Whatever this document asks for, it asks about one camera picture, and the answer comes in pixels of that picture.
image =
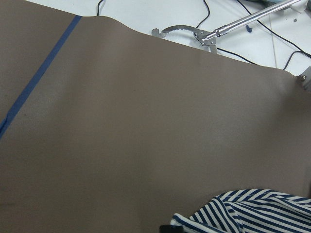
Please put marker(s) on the silver reacher grabber tool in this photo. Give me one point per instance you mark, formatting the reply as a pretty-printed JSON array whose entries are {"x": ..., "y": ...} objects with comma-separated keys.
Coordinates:
[{"x": 206, "y": 38}]

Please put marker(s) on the aluminium frame post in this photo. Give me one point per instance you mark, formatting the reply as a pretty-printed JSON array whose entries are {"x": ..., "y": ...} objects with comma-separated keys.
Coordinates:
[{"x": 304, "y": 79}]

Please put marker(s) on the blue white striped polo shirt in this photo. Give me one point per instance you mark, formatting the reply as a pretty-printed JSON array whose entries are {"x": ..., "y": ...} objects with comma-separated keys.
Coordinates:
[{"x": 249, "y": 211}]

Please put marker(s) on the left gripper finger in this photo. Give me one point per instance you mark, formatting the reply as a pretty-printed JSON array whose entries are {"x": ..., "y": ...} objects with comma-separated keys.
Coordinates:
[{"x": 171, "y": 229}]

